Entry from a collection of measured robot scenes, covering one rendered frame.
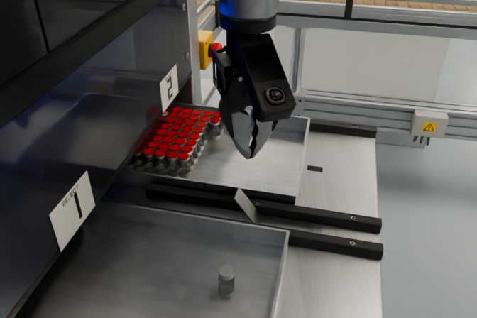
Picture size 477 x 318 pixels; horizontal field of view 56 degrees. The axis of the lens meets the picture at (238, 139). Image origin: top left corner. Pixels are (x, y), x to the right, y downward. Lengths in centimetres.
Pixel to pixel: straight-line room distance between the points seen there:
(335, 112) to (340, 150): 94
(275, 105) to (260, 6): 12
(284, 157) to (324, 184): 11
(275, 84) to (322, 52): 186
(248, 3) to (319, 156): 45
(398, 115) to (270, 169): 108
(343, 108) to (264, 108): 135
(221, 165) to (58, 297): 37
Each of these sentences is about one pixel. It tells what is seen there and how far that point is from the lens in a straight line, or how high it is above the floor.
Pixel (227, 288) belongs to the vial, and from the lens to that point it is 63.
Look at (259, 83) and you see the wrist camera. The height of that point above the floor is 117.
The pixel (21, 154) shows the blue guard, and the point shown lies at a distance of 50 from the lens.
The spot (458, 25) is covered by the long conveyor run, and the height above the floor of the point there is 89.
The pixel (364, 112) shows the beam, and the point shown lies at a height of 51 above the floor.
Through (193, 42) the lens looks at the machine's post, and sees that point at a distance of 97.
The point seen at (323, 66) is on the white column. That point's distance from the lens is 241.
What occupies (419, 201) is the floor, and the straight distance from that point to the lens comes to 228.
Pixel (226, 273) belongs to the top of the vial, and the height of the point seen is 93.
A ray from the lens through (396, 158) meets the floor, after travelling 252.
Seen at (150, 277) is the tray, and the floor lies 88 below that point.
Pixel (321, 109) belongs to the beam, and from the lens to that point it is 185.
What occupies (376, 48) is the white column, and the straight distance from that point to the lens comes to 237.
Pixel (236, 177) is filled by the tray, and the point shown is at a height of 88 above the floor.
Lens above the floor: 140
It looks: 34 degrees down
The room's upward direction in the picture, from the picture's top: straight up
